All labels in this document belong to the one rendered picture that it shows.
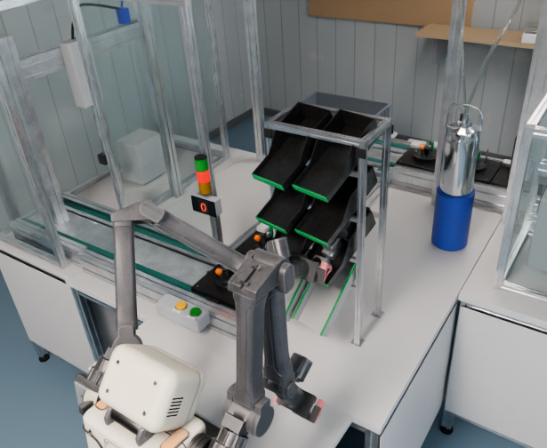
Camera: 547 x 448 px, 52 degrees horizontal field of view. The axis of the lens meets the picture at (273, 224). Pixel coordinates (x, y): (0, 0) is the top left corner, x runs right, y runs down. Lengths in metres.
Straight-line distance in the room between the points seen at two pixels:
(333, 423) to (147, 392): 0.72
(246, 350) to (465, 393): 1.60
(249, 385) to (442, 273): 1.31
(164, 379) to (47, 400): 2.07
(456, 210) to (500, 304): 0.42
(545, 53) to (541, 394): 1.34
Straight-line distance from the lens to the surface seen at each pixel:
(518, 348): 2.44
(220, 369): 2.05
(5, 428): 3.34
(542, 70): 2.52
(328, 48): 5.59
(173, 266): 2.45
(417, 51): 5.21
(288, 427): 1.87
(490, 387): 2.63
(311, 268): 1.71
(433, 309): 2.27
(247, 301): 1.19
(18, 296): 3.24
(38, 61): 2.72
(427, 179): 2.97
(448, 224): 2.50
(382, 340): 2.12
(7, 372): 3.63
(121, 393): 1.42
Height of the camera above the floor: 2.35
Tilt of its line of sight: 33 degrees down
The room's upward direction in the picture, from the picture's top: 4 degrees counter-clockwise
